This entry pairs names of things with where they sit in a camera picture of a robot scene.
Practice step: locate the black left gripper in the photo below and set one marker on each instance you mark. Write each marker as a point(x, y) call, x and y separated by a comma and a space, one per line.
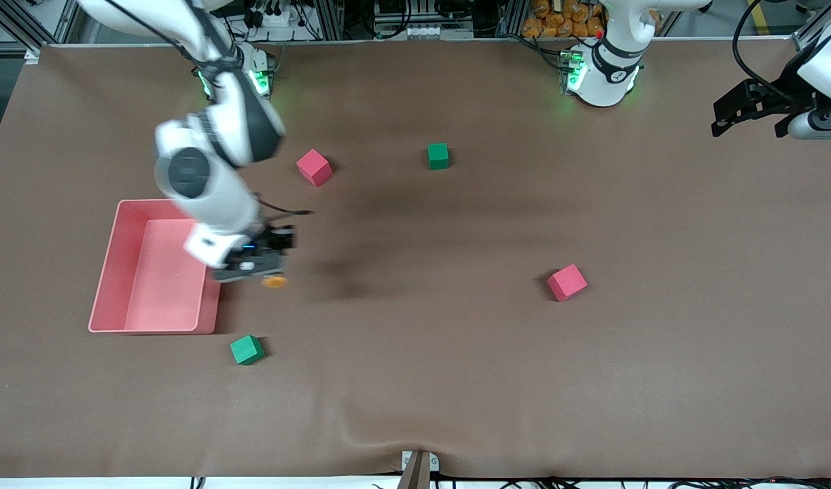
point(790, 102)

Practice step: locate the pink plastic tray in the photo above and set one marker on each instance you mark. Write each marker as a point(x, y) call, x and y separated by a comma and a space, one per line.
point(150, 292)

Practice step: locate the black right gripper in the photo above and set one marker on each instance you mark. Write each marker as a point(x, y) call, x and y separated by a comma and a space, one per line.
point(276, 240)

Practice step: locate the orange capped black button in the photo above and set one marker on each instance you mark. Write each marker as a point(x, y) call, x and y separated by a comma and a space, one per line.
point(274, 281)

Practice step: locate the white slotted terminal strip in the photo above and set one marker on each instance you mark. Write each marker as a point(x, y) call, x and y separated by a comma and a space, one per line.
point(432, 31)

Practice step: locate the pink foam cube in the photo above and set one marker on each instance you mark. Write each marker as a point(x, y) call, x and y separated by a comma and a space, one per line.
point(567, 282)
point(314, 167)

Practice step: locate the brown table mat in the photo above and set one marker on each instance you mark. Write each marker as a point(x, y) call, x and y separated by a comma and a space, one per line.
point(415, 380)

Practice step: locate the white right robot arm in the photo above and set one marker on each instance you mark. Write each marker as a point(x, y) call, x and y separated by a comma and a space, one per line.
point(204, 176)

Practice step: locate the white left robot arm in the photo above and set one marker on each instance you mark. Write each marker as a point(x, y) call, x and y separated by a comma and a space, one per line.
point(605, 75)

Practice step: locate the green foam cube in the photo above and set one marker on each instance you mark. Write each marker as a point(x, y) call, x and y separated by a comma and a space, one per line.
point(246, 350)
point(438, 156)

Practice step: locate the orange snack bags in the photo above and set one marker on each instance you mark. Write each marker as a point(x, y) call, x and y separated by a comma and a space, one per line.
point(558, 20)

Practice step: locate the white power strip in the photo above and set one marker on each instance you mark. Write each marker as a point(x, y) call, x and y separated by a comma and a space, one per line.
point(279, 19)

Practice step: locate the brown camera strut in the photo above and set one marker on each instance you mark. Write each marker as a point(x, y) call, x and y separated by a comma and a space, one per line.
point(415, 475)

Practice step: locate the grey metal bracket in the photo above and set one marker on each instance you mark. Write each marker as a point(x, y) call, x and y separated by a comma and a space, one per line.
point(434, 463)

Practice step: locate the aluminium frame post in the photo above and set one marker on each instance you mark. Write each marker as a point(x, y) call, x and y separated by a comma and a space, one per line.
point(21, 30)
point(812, 34)

